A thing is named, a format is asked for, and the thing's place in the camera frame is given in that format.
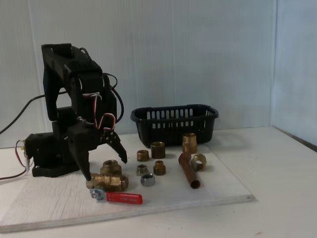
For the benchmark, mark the chrome nut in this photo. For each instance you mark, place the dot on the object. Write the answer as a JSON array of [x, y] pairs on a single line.
[[148, 183]]

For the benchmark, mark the brass compression nut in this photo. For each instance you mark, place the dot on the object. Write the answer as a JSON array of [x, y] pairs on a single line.
[[201, 158]]

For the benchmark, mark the brass sleeve coupling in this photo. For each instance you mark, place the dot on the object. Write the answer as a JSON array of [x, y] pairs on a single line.
[[158, 151]]

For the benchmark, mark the brass hex bushing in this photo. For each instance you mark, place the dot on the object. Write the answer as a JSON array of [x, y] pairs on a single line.
[[142, 156]]

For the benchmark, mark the small brass reducer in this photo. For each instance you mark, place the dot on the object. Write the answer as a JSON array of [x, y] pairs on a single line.
[[159, 169]]

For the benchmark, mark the copper pipe piece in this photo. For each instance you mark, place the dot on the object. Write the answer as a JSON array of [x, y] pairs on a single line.
[[189, 173]]

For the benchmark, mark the white wooden board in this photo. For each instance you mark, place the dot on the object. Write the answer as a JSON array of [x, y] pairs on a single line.
[[62, 198]]

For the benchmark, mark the black slotted plastic basket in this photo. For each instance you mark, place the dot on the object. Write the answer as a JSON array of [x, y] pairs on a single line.
[[173, 137]]

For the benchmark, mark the chrome hex bushing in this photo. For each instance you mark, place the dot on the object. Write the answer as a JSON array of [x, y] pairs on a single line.
[[141, 171]]

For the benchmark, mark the brass threaded adapter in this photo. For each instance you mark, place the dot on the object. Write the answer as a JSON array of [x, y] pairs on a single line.
[[189, 142]]

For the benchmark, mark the small controller board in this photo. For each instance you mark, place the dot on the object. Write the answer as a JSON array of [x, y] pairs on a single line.
[[24, 148]]

